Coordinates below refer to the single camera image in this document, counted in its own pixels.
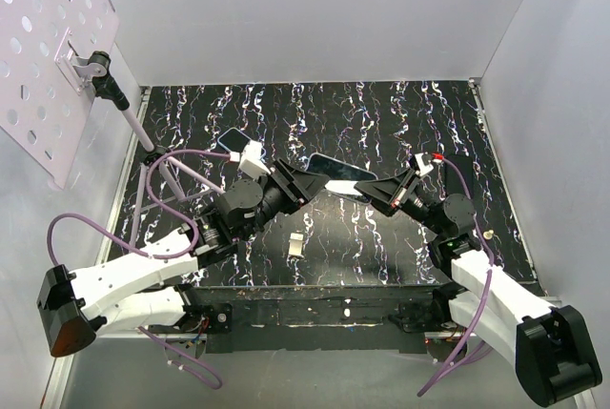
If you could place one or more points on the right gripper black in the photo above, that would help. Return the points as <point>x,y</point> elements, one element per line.
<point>393,191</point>

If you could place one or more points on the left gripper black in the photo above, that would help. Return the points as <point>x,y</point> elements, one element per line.
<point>296,187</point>

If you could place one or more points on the tripod stand lilac black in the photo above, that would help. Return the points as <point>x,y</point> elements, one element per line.
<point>156,158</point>

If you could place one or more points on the blue phone on table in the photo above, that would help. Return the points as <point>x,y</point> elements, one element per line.
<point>233,140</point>

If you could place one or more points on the perforated lilac metal plate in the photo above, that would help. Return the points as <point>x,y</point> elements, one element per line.
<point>46,91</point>

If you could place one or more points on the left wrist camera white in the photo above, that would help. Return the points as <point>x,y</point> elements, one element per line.
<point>249,160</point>

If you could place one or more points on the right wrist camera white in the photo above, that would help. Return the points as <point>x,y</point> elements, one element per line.
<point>424,163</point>

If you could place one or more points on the small white plastic clip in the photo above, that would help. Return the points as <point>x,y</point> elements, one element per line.
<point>296,242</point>

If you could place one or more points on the clear phone case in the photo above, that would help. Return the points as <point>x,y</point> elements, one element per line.
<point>346,189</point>

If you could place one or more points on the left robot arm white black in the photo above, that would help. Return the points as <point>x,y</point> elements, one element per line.
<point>78,306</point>

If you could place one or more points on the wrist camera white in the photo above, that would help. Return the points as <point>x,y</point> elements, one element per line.
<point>424,163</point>
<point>249,160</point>

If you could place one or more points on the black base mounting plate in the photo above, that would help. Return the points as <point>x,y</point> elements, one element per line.
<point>313,318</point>

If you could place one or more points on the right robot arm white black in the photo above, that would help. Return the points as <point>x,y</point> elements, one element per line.
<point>549,347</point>

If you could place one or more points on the dark phone blue edge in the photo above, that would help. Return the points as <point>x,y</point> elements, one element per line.
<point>319,163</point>

